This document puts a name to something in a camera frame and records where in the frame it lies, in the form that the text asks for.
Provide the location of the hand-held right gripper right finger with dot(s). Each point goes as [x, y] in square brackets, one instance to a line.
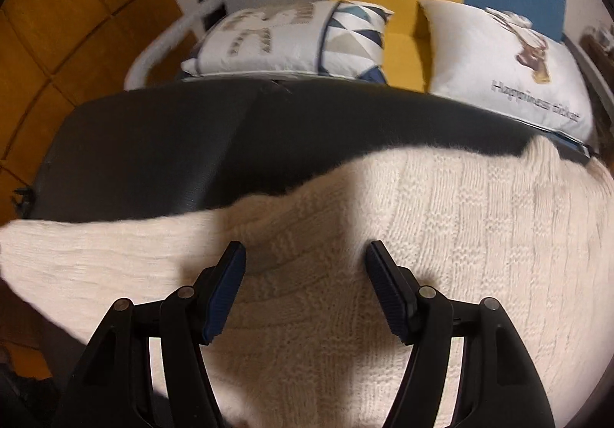
[386, 296]

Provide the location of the cream knit sweater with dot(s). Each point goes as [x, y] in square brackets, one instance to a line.
[479, 241]

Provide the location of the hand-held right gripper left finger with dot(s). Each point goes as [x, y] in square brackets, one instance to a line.
[224, 301]

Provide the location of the black leather ottoman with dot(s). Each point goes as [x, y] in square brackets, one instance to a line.
[168, 145]

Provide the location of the geometric print pillow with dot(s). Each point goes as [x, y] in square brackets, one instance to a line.
[268, 39]

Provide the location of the dog print white pillow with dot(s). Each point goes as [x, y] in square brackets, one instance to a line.
[479, 63]

